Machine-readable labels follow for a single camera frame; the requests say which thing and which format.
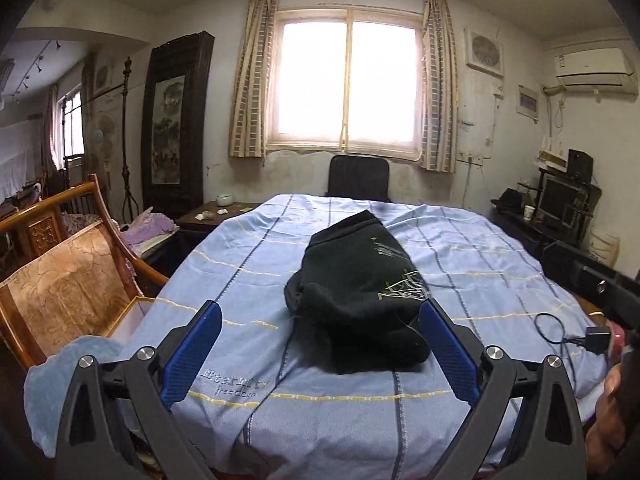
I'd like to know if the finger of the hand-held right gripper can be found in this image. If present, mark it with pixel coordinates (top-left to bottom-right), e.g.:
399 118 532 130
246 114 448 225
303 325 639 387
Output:
542 242 621 318

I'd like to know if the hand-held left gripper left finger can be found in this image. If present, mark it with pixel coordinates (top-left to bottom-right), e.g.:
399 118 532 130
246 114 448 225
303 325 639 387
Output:
56 300 223 480

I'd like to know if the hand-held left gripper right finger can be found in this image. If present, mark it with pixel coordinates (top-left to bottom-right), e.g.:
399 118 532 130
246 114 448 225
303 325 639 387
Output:
419 298 587 480

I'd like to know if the black hooded zip jacket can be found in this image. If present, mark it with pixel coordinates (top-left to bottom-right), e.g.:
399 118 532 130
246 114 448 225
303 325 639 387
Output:
284 210 432 375

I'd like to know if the person's right hand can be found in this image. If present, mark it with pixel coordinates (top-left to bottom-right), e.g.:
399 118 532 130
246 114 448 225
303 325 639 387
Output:
585 360 626 467

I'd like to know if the pink small device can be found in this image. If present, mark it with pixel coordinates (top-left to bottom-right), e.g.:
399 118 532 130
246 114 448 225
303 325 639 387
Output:
606 322 627 361

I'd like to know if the white plastic bucket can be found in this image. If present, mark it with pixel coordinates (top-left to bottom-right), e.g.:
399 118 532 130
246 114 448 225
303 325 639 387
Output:
590 225 621 263

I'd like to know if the dark wooden desk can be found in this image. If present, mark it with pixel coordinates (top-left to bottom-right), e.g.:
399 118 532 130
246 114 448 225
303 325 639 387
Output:
492 205 586 261

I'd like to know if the white open box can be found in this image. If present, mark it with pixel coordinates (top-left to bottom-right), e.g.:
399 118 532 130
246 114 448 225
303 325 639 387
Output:
102 296 157 343

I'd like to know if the black computer monitor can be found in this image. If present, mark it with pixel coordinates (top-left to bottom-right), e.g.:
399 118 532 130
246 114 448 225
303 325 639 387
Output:
537 175 576 226

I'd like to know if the light blue striped bed sheet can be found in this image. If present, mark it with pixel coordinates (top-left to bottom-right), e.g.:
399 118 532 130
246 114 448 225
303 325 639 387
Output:
120 192 613 480

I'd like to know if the black hat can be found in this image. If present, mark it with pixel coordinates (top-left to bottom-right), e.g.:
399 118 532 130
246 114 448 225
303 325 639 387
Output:
490 187 523 211

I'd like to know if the black speaker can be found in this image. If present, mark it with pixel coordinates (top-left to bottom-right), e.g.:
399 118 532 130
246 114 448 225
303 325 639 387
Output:
567 149 594 177

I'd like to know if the purple cloth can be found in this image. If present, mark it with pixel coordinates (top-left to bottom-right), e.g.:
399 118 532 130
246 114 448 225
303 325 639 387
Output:
120 210 181 261

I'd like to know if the light blue towel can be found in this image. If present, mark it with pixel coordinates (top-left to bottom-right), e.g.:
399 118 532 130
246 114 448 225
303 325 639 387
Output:
24 335 132 458

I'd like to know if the wooden armchair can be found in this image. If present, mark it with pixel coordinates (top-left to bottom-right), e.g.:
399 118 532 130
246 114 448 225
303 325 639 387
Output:
0 175 170 373

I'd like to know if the dark wooden side table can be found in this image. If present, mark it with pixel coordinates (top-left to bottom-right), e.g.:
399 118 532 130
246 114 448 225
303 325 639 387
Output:
175 201 261 241

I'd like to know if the black office chair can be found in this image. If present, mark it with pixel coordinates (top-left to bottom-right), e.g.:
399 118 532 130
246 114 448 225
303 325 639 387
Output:
327 155 391 203

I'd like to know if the dark wooden coat stand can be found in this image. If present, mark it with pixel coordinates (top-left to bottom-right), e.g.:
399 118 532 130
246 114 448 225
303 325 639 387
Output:
120 56 143 223

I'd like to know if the white air conditioner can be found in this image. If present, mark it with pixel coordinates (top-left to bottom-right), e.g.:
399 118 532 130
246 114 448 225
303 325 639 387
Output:
544 47 638 95

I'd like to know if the dark framed painting screen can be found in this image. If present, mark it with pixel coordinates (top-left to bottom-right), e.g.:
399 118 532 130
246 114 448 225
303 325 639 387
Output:
140 31 216 211

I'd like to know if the beige checked curtain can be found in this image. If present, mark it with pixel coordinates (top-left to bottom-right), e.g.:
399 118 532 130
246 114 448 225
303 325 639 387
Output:
419 0 458 173
228 0 280 158

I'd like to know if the white standing fan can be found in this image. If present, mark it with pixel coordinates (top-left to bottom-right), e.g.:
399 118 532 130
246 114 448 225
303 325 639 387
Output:
92 112 118 176

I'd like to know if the bright window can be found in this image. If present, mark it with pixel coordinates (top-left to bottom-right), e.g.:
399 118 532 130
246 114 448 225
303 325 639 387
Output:
267 7 426 153

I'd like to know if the dark charging cable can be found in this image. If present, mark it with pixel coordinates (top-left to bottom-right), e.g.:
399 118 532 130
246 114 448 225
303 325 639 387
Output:
535 313 613 352

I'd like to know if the wall electric panel box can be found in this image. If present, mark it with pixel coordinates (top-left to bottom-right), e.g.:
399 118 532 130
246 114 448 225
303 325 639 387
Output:
517 85 540 122

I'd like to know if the white wall exhaust fan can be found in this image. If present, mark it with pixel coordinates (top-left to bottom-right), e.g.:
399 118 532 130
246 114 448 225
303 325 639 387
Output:
464 28 505 78

